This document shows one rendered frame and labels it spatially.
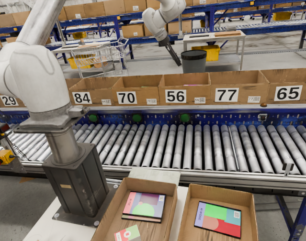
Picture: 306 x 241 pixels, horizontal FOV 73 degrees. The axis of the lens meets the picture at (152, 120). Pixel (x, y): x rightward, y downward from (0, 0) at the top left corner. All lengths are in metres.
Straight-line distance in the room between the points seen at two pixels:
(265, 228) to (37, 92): 1.83
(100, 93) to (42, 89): 1.03
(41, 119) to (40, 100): 0.08
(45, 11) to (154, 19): 0.68
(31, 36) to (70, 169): 0.58
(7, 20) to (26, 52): 7.43
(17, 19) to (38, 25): 6.92
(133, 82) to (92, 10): 4.82
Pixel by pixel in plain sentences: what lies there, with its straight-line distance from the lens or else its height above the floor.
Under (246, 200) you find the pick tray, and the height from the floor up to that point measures 0.80.
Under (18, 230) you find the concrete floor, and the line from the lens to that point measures 2.41.
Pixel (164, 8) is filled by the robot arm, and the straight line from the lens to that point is 1.47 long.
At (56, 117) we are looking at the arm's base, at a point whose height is 1.30.
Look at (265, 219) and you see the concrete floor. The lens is 2.08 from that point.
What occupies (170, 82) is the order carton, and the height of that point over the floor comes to 0.98.
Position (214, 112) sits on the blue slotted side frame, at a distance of 1.63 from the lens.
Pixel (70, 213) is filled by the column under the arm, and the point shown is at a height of 0.76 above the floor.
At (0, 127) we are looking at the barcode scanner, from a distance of 1.51.
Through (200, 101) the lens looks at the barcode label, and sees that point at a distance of 1.65.
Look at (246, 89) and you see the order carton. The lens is 1.65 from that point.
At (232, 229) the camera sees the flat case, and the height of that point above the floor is 0.77.
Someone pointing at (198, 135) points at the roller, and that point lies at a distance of 1.55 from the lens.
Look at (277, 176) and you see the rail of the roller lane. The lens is 1.34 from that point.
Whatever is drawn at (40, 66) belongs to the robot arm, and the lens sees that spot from 0.81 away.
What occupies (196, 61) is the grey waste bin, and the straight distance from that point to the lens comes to 4.18.
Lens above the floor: 1.64
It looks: 30 degrees down
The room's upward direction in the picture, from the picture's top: 7 degrees counter-clockwise
